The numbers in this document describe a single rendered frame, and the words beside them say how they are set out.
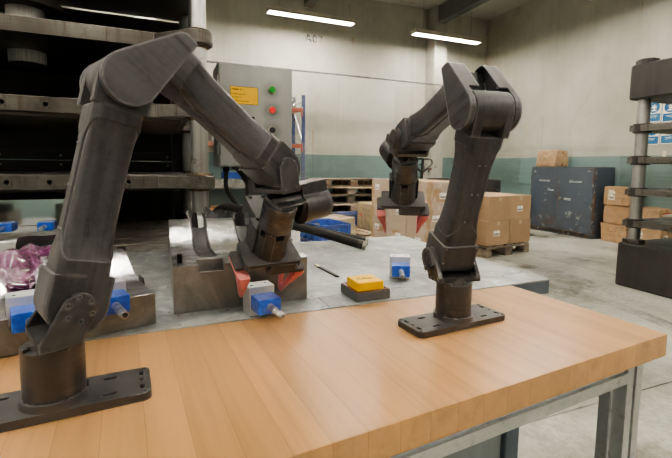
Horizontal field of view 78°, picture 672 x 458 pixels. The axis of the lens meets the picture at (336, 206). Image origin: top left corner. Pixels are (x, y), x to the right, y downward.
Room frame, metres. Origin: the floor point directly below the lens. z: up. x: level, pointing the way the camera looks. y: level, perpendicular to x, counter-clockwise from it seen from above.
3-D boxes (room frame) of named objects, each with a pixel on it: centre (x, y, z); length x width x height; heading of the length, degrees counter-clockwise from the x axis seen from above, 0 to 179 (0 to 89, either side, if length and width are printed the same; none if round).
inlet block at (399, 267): (0.99, -0.16, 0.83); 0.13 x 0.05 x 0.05; 175
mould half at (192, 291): (1.03, 0.28, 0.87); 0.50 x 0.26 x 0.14; 23
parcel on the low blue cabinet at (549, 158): (7.27, -3.75, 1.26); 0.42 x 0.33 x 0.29; 22
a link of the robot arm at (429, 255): (0.74, -0.21, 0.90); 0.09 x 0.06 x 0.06; 106
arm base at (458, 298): (0.73, -0.21, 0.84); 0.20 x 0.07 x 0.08; 117
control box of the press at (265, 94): (1.75, 0.35, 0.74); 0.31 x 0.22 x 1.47; 113
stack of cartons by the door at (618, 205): (5.99, -4.37, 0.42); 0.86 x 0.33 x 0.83; 22
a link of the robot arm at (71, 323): (0.46, 0.32, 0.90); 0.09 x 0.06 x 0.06; 45
